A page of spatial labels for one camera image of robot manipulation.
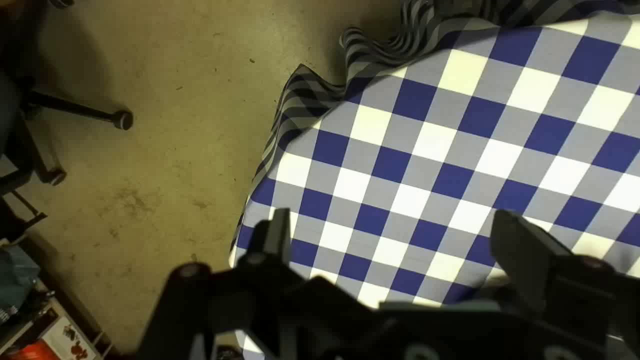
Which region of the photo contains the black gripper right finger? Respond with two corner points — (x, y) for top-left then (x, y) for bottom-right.
(490, 208), (619, 320)

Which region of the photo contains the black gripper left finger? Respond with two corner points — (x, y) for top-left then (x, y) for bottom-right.
(254, 205), (295, 268)

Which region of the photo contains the blue white checkered tablecloth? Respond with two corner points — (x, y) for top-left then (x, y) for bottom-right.
(228, 0), (640, 315)

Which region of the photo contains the white box with red print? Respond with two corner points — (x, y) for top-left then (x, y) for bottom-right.
(0, 311), (106, 360)

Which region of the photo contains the teal bag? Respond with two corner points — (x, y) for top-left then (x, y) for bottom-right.
(0, 242), (44, 317)

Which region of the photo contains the black office chair base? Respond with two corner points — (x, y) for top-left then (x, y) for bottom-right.
(0, 0), (137, 242)

